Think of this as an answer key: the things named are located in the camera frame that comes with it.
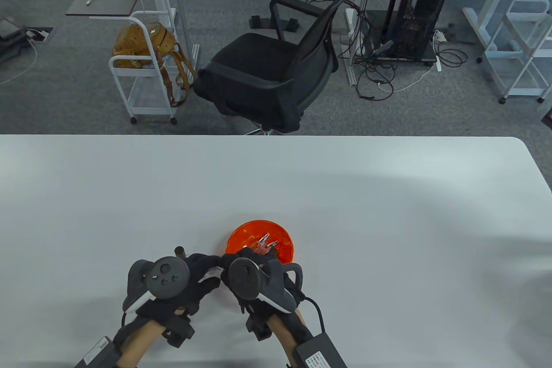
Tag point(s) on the person's right hand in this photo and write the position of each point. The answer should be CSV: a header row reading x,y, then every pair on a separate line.
x,y
230,261

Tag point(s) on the person's left hand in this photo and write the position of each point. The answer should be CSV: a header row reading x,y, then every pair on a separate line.
x,y
202,264

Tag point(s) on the person's right forearm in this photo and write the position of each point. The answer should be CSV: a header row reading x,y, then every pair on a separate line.
x,y
286,338

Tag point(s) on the person's left forearm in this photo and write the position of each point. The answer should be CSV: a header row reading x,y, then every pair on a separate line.
x,y
142,342

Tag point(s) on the dark grey right hand controller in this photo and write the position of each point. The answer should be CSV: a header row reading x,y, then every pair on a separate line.
x,y
243,279

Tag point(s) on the dark grey hand controller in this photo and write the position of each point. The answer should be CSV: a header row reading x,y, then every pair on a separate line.
x,y
243,279
167,277

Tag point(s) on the orange plastic bowl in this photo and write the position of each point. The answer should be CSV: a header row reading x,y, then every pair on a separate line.
x,y
246,234

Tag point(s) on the dark grey left hand controller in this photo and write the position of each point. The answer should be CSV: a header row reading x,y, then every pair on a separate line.
x,y
167,277

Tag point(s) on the white metal cart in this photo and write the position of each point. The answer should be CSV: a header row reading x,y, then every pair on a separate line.
x,y
151,100

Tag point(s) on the black office chair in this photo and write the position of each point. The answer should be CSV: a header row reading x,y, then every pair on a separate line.
x,y
258,70

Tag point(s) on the brown leather bag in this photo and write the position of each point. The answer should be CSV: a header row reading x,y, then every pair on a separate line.
x,y
138,42

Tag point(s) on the black rubber block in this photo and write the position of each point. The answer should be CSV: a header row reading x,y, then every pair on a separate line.
x,y
292,25

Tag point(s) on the white desk leg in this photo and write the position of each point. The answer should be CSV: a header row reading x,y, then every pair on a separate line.
x,y
350,40

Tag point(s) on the dark top side table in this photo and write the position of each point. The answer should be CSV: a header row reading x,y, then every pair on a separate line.
x,y
103,1

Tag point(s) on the floor socket box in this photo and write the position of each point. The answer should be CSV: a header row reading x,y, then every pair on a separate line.
x,y
39,34

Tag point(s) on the white power strip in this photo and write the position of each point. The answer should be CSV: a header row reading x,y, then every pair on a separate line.
x,y
438,64

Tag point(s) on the black devices on floor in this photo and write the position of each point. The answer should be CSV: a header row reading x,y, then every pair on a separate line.
x,y
8,42

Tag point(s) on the black computer tower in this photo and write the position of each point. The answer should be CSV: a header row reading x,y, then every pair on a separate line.
x,y
424,10

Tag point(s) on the white metal trolley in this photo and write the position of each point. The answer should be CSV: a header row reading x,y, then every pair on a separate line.
x,y
526,92

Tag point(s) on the white rack right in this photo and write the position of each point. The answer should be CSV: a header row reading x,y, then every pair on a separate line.
x,y
474,23

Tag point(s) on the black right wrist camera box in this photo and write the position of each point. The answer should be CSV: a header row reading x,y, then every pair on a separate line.
x,y
321,353

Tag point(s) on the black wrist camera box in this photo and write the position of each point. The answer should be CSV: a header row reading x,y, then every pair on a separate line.
x,y
321,353
97,353

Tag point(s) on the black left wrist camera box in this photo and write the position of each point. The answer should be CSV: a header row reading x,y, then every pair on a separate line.
x,y
97,353

